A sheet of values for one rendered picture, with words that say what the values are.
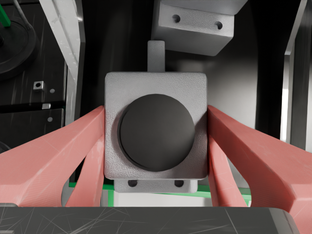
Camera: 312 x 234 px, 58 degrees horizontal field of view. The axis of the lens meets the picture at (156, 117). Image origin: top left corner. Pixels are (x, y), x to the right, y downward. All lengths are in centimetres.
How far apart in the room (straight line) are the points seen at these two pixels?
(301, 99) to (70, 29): 17
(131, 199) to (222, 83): 21
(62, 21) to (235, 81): 13
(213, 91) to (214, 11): 6
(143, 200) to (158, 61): 23
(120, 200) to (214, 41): 25
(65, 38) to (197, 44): 10
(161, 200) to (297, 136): 19
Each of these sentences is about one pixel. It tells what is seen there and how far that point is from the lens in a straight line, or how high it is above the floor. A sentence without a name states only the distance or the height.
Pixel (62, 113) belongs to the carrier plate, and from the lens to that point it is 49.
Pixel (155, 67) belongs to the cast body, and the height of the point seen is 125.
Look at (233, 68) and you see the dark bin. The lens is 20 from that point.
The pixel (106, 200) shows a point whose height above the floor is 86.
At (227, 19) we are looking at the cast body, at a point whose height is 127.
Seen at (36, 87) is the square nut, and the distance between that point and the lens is 52.
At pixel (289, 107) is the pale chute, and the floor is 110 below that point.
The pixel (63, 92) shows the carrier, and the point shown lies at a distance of 51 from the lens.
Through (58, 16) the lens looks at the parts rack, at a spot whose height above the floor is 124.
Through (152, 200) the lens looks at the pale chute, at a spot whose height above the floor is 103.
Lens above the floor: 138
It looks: 63 degrees down
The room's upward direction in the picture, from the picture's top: 1 degrees clockwise
